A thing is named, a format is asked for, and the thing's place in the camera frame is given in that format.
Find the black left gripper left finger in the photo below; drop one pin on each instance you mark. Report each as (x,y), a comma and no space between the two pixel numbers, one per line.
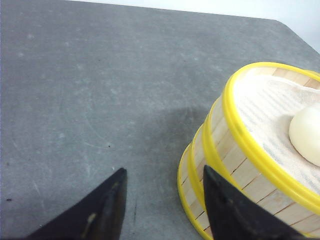
(98,216)

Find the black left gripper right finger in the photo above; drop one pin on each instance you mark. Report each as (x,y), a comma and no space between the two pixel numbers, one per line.
(232,216)

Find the bamboo steamer basket dark slat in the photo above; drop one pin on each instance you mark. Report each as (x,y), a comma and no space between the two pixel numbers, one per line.
(228,158)

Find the bamboo steamer basket yellow rims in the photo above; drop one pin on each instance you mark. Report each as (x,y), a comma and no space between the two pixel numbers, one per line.
(256,155)

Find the bottom bamboo steamer basket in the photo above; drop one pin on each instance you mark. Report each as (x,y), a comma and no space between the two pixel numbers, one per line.
(191,206)

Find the white steamed bun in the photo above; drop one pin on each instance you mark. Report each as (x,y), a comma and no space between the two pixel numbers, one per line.
(304,133)

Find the white steamer liner cloth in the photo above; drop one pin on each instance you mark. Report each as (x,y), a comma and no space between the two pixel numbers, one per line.
(266,104)

